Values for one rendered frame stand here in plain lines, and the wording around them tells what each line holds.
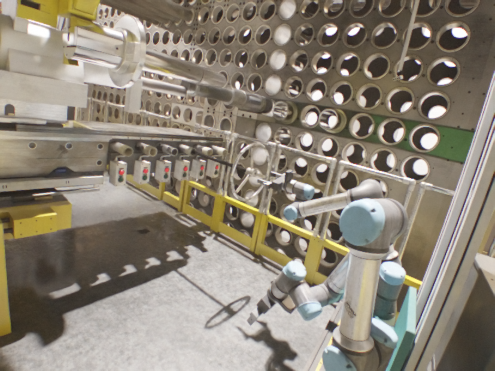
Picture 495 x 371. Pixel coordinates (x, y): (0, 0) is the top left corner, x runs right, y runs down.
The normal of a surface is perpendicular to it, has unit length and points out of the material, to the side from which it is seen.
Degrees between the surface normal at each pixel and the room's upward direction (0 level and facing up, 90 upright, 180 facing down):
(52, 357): 0
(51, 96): 90
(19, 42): 87
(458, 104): 90
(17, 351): 0
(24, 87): 90
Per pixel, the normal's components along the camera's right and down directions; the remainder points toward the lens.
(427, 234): -0.59, 0.07
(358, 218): -0.78, -0.15
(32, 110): 0.79, 0.28
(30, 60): 0.80, -0.10
